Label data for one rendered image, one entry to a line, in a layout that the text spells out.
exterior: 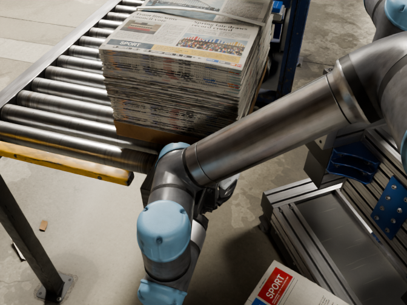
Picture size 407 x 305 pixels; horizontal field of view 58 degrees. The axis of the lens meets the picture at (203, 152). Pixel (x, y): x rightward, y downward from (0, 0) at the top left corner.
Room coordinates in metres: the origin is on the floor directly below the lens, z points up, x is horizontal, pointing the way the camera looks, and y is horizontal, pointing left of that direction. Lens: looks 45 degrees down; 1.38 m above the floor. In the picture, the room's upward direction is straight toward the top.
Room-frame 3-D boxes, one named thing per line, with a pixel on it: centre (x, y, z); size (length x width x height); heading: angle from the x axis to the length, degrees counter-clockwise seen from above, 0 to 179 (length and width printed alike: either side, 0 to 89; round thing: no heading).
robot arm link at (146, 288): (0.29, 0.06, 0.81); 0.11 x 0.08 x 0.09; 163
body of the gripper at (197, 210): (0.44, 0.01, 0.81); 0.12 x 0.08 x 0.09; 163
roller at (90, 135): (0.69, 0.30, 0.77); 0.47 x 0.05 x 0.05; 73
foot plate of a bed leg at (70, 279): (0.65, 0.58, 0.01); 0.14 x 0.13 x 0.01; 73
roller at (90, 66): (0.94, 0.23, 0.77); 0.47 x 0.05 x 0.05; 73
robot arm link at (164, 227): (0.31, 0.06, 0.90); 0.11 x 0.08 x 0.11; 176
